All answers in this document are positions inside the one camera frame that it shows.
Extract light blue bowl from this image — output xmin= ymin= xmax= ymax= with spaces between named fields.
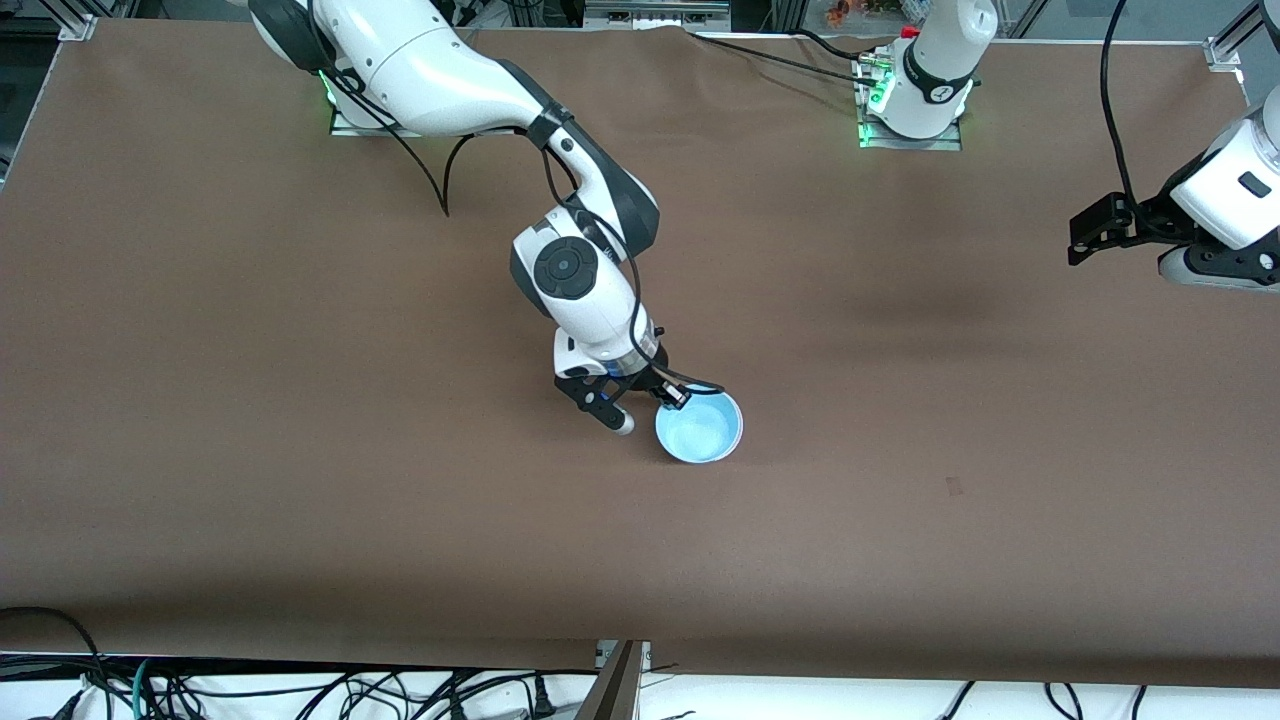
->
xmin=654 ymin=388 xmax=745 ymax=465

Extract brown table cover sheet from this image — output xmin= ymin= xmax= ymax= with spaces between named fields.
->
xmin=0 ymin=18 xmax=1280 ymax=689

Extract aluminium profile leg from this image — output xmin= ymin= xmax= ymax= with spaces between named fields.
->
xmin=578 ymin=640 xmax=646 ymax=720

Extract colourful small objects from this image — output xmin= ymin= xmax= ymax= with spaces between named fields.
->
xmin=828 ymin=0 xmax=931 ymax=26

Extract grey electronics box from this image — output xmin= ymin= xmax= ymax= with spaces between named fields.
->
xmin=585 ymin=0 xmax=731 ymax=31

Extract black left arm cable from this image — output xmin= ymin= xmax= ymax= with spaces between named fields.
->
xmin=1098 ymin=0 xmax=1141 ymax=216

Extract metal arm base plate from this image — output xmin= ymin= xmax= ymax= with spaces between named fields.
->
xmin=855 ymin=50 xmax=966 ymax=153
xmin=328 ymin=68 xmax=401 ymax=138

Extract silver corner bracket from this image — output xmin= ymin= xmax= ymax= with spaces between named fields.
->
xmin=596 ymin=640 xmax=653 ymax=673

